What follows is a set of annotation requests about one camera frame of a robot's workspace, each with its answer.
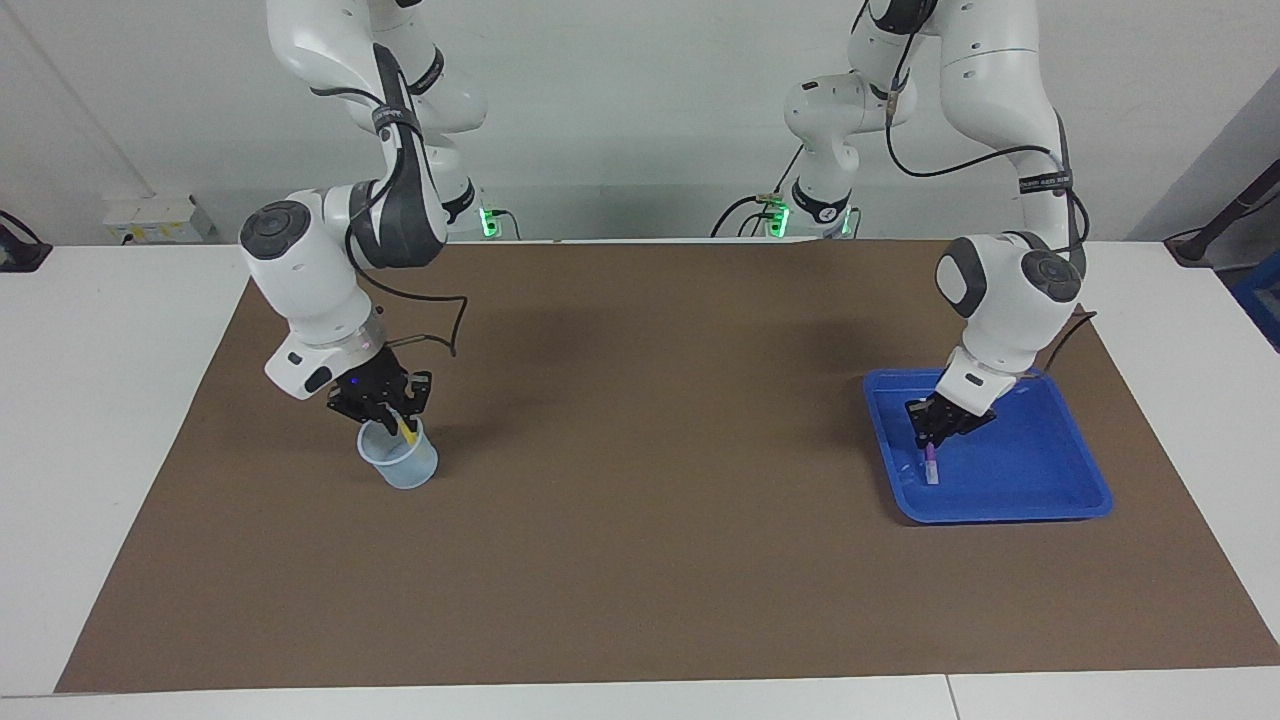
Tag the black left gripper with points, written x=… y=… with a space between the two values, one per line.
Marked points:
x=958 y=415

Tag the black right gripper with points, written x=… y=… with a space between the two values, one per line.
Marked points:
x=372 y=380

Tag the yellow pen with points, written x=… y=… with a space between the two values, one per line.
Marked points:
x=408 y=428

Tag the purple pen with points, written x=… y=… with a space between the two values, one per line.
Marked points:
x=931 y=468

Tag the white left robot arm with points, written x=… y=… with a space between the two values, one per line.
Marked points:
x=1010 y=290

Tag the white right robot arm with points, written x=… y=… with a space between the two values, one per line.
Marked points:
x=300 y=270

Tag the blue plastic tray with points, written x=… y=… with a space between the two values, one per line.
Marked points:
x=1040 y=470

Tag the translucent plastic cup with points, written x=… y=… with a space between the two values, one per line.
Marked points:
x=405 y=470

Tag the white power strip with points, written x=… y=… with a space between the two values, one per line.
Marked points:
x=160 y=218

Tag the brown table mat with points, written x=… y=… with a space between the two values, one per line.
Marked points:
x=640 y=580

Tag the black stand with pole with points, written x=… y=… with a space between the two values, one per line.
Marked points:
x=1195 y=245

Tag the blue crate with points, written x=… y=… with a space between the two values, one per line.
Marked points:
x=1262 y=300

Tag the black stand foot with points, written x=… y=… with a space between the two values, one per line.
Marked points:
x=20 y=255

